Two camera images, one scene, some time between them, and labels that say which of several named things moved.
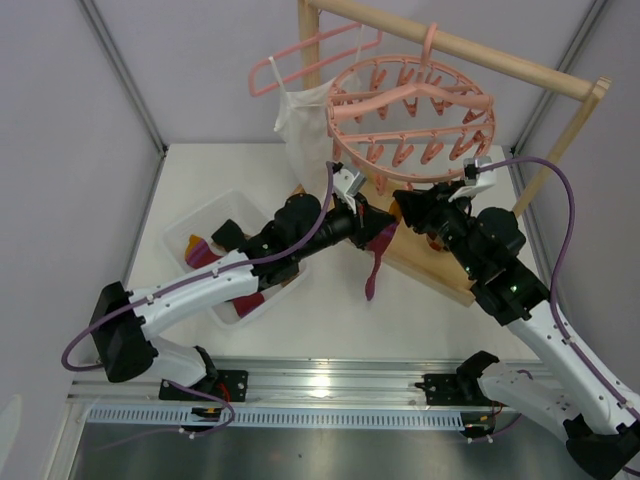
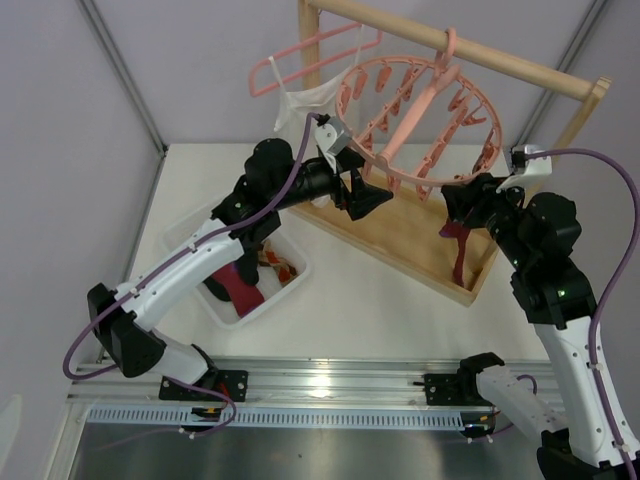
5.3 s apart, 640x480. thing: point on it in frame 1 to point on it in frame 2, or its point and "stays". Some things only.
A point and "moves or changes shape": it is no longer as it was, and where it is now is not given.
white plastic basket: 200,225 stays
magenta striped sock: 378,247 moves or changes shape
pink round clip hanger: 407,119 stays
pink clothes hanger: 299,48 stays
